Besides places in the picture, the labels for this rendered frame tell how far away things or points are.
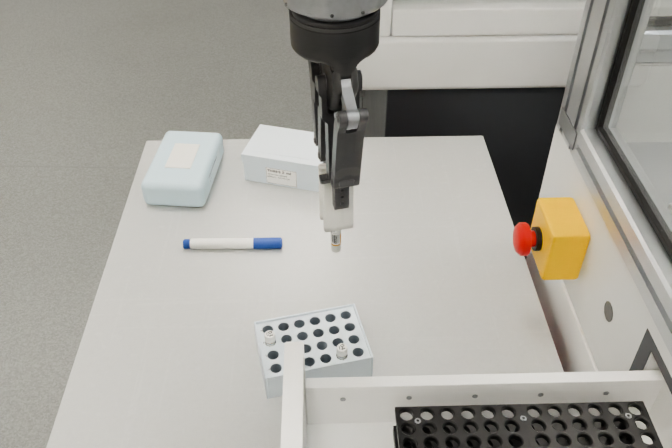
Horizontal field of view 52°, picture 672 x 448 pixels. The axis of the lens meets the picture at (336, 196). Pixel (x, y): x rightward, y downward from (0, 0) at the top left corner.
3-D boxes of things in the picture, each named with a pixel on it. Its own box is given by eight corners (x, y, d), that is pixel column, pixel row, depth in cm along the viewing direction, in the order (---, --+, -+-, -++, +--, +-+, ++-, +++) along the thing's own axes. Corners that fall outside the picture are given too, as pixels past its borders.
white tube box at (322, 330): (267, 399, 78) (264, 378, 76) (255, 342, 85) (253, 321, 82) (372, 377, 81) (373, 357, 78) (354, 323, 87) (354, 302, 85)
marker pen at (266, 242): (183, 251, 97) (181, 243, 96) (185, 244, 98) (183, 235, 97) (282, 251, 97) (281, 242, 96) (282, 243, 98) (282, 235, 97)
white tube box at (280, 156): (243, 180, 110) (240, 153, 106) (262, 149, 116) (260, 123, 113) (320, 193, 107) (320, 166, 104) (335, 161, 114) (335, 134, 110)
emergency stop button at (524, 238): (515, 263, 82) (521, 238, 79) (508, 240, 85) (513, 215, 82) (541, 262, 82) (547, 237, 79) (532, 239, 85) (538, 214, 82)
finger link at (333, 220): (352, 168, 67) (354, 173, 66) (351, 223, 71) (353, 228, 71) (321, 173, 66) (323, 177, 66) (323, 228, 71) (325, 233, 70)
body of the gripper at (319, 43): (279, -13, 59) (285, 82, 65) (299, 30, 53) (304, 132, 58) (364, -22, 60) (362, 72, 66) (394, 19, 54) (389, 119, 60)
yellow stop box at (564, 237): (535, 282, 82) (547, 236, 77) (521, 240, 87) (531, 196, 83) (578, 281, 82) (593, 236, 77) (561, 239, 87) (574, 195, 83)
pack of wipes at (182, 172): (205, 210, 104) (201, 186, 101) (143, 206, 105) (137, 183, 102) (225, 152, 116) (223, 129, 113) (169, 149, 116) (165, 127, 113)
